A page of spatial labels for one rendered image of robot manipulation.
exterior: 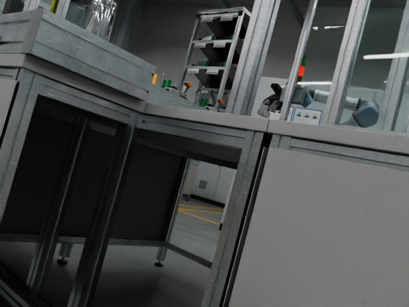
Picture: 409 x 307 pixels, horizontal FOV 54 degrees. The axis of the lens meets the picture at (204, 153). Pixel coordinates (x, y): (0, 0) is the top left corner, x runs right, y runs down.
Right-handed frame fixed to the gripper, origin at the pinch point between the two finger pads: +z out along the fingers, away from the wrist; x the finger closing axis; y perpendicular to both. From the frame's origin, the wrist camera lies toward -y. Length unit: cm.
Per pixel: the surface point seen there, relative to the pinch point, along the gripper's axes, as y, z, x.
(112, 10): -74, 39, 49
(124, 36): 169, -483, 834
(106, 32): -66, 48, 49
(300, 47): -32.5, -9.9, -22.9
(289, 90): -17.1, 6.5, -23.0
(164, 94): -56, 79, -22
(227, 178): 499, -374, 479
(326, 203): -57, 108, -98
